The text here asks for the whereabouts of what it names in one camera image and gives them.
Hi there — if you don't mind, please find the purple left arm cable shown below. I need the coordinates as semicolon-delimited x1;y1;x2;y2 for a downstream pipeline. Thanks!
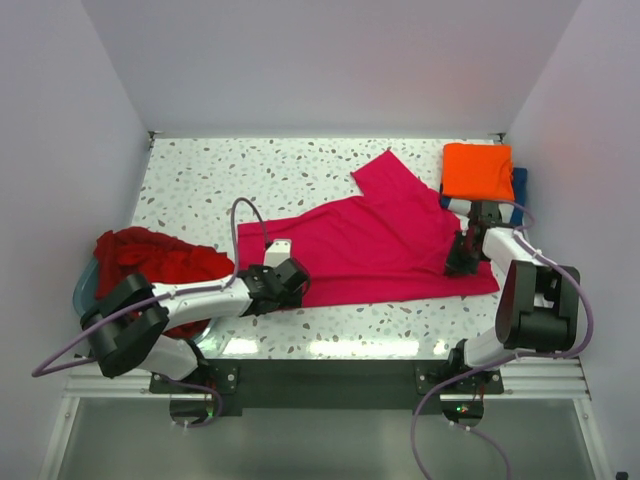
30;198;274;377

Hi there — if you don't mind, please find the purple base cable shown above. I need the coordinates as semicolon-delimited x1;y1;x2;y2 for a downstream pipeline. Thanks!
159;374;225;429
410;359;516;480

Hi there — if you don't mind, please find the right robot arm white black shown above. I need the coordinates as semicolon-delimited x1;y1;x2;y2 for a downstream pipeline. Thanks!
434;200;580;393

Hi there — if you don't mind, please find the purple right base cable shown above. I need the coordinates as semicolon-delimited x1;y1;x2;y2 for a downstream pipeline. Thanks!
410;359;516;480

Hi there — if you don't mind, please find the black metal base frame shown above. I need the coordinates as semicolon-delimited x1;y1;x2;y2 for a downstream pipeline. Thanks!
149;357;504;421

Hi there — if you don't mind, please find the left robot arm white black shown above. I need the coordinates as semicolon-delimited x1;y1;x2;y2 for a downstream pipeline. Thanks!
80;258;311;392

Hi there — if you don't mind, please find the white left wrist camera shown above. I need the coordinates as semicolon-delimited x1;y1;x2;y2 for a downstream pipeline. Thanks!
263;239;292;268

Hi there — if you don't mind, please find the pink t shirt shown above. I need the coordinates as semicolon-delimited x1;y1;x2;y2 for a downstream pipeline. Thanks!
238;152;499;308

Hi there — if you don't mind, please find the orange folded t shirt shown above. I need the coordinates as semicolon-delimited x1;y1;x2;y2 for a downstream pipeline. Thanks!
441;143;515;201

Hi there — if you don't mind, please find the blue grey cartoon t shirt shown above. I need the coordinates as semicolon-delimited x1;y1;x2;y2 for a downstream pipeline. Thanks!
439;167;528;226

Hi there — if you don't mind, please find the red t shirt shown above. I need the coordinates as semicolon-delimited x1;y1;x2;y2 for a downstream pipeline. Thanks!
94;226;235;341

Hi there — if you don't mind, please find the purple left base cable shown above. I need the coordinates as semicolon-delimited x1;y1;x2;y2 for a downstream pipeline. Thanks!
159;374;225;429

